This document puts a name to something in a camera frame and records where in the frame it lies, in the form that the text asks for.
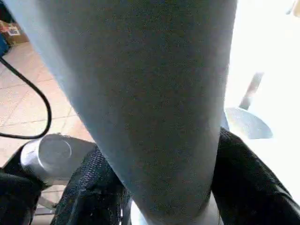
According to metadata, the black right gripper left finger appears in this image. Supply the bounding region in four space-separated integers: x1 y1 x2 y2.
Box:
50 143 132 225

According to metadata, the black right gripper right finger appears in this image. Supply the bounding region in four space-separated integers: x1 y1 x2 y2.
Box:
210 127 300 225

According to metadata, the white plastic table leg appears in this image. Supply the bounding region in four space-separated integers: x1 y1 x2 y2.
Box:
4 0 239 225

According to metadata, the white plastic table top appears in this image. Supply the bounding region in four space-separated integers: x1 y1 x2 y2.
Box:
130 0 300 225

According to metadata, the brown cardboard box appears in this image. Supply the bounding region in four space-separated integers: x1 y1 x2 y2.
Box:
0 20 30 46

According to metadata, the thin black cable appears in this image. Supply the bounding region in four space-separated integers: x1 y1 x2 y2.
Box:
0 57 52 139

